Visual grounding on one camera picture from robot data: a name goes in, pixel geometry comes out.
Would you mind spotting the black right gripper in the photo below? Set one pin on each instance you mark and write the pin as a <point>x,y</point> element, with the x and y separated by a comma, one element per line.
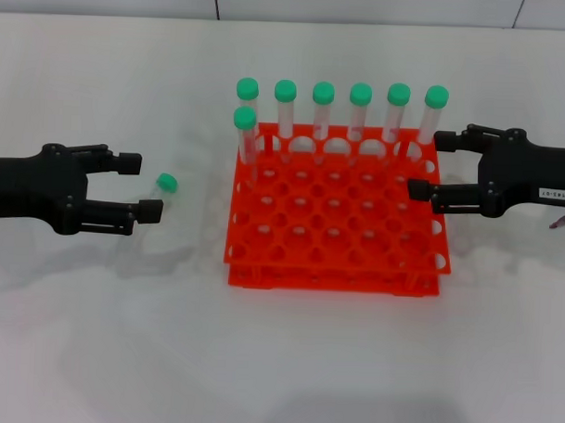
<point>520,173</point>

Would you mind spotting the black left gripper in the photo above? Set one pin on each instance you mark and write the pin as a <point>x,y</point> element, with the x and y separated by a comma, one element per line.
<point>32,189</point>

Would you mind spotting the green capped clear test tube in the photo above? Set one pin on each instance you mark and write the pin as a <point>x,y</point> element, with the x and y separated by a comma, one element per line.
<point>245,117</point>
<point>399,94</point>
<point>324,92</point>
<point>167,183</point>
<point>247,88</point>
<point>285,91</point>
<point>361,94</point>
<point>437,96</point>

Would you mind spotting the orange test tube rack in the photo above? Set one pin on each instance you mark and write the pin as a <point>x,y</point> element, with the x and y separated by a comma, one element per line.
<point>335,285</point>

